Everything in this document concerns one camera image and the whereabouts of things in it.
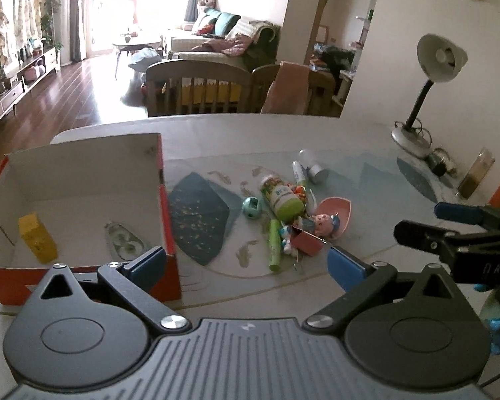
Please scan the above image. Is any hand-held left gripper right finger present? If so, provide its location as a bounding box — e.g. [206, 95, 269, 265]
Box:
[302, 247, 471, 335]

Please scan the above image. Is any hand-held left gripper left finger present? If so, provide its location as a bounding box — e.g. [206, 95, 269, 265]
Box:
[25, 246, 192, 336]

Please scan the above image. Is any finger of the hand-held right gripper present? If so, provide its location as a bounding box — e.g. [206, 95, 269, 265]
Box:
[434, 202, 500, 231]
[394, 219, 464, 260]

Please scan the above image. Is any red binder clip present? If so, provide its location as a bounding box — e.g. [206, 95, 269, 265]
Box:
[291, 225, 323, 258]

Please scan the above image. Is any pig figure toy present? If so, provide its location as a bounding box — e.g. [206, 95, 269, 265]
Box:
[302, 212, 342, 242]

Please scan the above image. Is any pink dish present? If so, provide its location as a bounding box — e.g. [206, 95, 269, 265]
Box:
[312, 197, 353, 240]

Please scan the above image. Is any white toy with blue dots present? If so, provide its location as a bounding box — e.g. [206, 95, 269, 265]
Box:
[277, 225, 296, 255]

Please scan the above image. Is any green marker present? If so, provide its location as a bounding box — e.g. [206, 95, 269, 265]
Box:
[268, 219, 283, 272]

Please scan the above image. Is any red cardboard box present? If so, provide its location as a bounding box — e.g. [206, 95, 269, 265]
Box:
[0, 133, 182, 306]

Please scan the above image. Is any teal round toy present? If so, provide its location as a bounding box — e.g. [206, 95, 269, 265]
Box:
[242, 197, 264, 220]

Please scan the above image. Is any person's right hand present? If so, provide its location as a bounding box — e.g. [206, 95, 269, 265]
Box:
[475, 283, 500, 376]

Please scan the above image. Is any clear oval plastic piece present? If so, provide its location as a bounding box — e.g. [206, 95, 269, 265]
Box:
[104, 221, 144, 259]

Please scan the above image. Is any amber glass bottle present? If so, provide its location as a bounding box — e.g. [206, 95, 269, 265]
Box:
[457, 147, 496, 200]

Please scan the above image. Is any small dark jar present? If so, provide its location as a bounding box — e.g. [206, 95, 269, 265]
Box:
[427, 148, 457, 178]

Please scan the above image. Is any green capped bottle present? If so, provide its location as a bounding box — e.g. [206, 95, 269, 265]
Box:
[260, 174, 305, 221]

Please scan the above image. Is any silver cylinder bottle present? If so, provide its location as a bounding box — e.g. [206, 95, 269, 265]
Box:
[299, 149, 329, 183]

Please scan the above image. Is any white pen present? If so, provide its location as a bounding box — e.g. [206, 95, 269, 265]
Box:
[292, 160, 309, 188]

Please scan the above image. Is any small yellow box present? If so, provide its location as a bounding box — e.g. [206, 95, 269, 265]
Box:
[19, 213, 58, 264]

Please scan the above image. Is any white desk lamp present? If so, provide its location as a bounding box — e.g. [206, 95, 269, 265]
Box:
[391, 33, 468, 159]

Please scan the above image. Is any pink towel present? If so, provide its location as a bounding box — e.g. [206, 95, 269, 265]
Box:
[260, 62, 311, 115]

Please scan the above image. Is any wooden slatted chair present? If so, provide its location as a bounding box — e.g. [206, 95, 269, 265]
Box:
[146, 60, 255, 117]

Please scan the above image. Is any blue cushion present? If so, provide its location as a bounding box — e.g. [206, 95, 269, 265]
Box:
[127, 48, 161, 71]

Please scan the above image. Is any wooden tv cabinet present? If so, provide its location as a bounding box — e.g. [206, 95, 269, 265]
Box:
[0, 46, 61, 134]

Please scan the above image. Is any round coffee table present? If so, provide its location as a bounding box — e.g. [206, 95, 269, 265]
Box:
[112, 35, 163, 76]

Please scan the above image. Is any sofa with cushions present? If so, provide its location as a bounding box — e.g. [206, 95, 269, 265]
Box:
[167, 8, 284, 71]

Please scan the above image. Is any potted plant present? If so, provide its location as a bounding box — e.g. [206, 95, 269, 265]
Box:
[42, 0, 63, 46]

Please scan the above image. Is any patterned hanging cloth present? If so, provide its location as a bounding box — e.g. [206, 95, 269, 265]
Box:
[0, 0, 42, 53]

